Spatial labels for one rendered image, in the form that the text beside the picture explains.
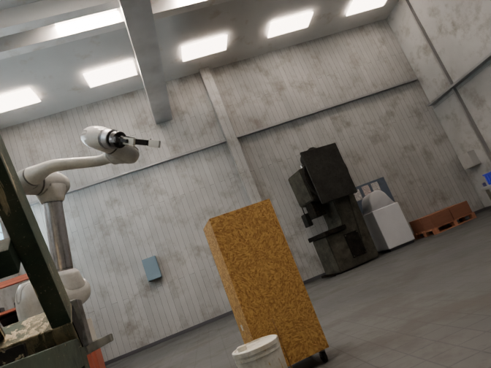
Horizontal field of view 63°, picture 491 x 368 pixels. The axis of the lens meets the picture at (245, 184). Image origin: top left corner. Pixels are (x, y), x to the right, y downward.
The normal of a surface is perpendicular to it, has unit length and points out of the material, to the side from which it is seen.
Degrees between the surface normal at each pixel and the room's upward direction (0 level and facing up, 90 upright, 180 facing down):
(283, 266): 90
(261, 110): 90
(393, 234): 90
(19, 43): 90
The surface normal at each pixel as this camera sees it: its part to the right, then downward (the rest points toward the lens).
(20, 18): 0.10, -0.26
